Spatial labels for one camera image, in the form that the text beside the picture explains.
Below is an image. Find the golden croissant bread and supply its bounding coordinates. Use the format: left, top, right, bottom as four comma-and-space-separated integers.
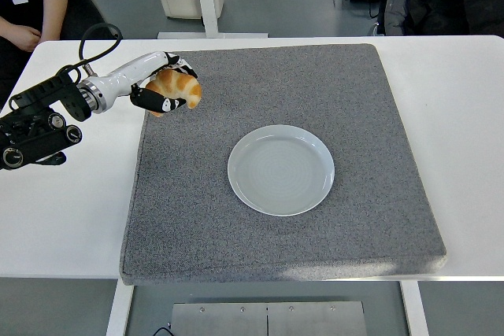
144, 68, 203, 118

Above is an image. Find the grey metal plate with screws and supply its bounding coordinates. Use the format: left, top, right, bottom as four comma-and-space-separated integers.
169, 301, 368, 336

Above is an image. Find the white table leg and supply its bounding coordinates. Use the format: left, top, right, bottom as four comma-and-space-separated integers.
399, 280, 430, 336
105, 279, 135, 336

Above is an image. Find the pale grey round plate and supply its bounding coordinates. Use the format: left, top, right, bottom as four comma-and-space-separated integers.
227, 124, 335, 217

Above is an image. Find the person's right hand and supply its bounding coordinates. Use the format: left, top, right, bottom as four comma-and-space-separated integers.
0, 17, 43, 53

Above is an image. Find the grey felt mat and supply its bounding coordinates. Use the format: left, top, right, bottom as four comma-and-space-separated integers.
119, 42, 448, 286

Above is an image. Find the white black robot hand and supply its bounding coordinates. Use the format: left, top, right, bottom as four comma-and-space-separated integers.
96, 50, 199, 113

